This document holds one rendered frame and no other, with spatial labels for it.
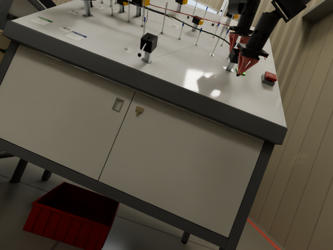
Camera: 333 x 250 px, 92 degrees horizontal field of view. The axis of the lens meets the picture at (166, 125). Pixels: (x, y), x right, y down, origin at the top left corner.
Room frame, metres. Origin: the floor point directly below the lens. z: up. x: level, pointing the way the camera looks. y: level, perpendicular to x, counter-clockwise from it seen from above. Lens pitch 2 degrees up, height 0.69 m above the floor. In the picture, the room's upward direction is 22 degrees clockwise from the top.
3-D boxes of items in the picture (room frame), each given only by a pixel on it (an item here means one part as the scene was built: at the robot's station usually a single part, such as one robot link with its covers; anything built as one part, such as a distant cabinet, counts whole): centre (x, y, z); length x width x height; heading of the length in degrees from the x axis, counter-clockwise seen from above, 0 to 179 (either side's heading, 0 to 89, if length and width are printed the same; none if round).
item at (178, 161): (0.65, -0.11, 0.60); 0.55 x 0.03 x 0.39; 87
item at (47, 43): (0.65, 0.17, 0.83); 1.18 x 0.06 x 0.06; 87
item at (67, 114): (0.68, 0.44, 0.60); 0.55 x 0.02 x 0.39; 87
